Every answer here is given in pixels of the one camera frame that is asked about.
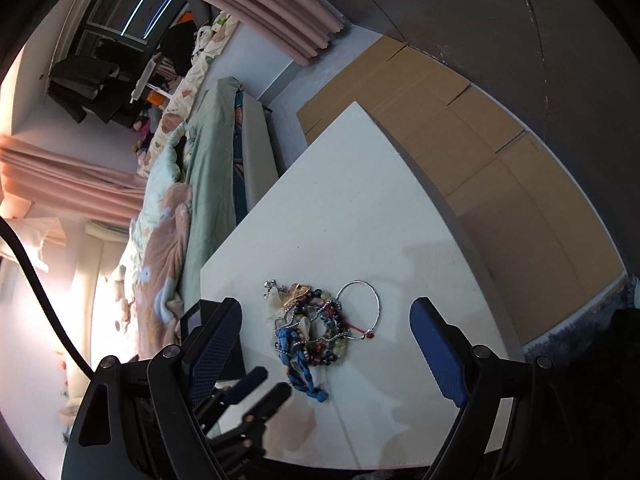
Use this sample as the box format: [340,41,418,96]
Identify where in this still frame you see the blue braided cord bracelet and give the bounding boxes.
[275,326,330,404]

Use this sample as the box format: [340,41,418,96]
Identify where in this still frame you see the gold butterfly brooch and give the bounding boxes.
[280,283,311,309]

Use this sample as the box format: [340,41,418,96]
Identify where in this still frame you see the silver bangle bracelet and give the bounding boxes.
[333,278,382,340]

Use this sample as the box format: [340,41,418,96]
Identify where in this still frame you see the green black bead bracelet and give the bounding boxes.
[299,286,352,366]

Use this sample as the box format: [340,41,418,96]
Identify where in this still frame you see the black square jewelry box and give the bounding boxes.
[180,298,246,384]

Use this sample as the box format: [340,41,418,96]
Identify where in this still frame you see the silver stud earrings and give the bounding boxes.
[264,280,288,301]

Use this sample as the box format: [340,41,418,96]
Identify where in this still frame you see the pink duck blanket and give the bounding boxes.
[120,182,192,360]

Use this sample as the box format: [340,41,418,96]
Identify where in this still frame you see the white bedside table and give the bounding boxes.
[201,104,523,469]

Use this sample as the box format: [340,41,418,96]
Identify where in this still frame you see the flattened cardboard sheet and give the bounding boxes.
[297,37,625,344]

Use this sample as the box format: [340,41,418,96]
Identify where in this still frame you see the light green pillow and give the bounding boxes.
[129,122,186,262]

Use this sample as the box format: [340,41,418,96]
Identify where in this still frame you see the green bed sheet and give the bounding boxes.
[178,77,241,309]

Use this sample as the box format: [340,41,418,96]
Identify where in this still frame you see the pink curtain left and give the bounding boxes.
[1,136,145,226]

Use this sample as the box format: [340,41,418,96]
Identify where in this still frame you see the hanging dark clothes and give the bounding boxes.
[47,55,142,128]

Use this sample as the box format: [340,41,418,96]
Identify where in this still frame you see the white bed frame side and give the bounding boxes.
[242,92,279,211]

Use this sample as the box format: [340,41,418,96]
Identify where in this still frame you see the black cable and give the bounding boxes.
[0,216,97,380]

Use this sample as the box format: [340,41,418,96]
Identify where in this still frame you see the dark wood wall panel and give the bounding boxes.
[373,0,639,270]

